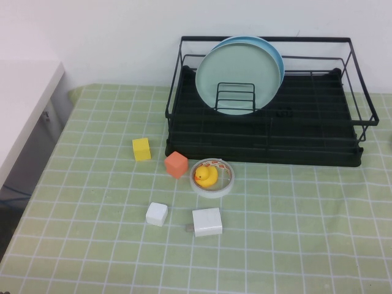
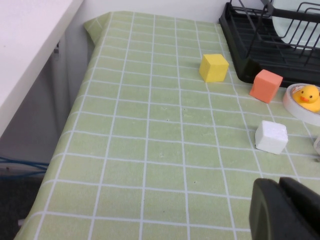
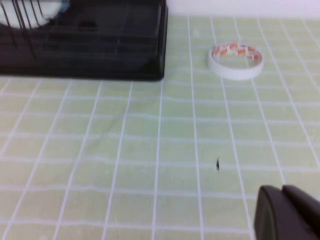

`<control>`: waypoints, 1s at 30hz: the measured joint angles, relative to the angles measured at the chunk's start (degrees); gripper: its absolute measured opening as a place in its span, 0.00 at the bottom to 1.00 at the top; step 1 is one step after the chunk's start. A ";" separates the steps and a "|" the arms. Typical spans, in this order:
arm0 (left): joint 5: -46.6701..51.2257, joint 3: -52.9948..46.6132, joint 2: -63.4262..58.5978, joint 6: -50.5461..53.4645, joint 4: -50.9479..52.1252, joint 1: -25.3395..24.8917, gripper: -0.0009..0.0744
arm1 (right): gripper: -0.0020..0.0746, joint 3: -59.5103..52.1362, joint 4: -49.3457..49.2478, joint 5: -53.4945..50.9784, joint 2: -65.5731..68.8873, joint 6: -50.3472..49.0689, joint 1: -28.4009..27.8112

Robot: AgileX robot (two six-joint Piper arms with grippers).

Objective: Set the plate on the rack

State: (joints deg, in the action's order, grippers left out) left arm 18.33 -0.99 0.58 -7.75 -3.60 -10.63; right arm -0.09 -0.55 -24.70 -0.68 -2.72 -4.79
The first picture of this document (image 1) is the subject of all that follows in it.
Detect mint green plate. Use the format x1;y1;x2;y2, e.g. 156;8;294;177
195;42;283;116

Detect light blue plate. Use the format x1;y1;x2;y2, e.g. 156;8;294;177
209;35;286;93

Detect orange foam cube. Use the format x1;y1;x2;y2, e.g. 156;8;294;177
164;151;189;179

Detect yellow rubber duck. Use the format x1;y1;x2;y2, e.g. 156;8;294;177
194;165;219;187

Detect white tape roll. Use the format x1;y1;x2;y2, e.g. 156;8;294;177
189;157;236;199

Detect yellow foam cube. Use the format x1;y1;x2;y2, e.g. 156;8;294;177
132;137;152;162

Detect white charger adapter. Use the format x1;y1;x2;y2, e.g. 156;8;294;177
184;207;224;238

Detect white foam cube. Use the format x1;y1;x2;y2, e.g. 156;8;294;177
145;202;169;227

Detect green checked tablecloth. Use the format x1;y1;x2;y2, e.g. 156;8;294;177
0;82;392;294

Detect white side table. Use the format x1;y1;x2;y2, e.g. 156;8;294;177
0;59;74;192

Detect black wire dish rack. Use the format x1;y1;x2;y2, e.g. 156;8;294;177
165;35;380;145

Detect blue cable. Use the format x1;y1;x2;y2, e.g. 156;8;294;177
0;183;33;206

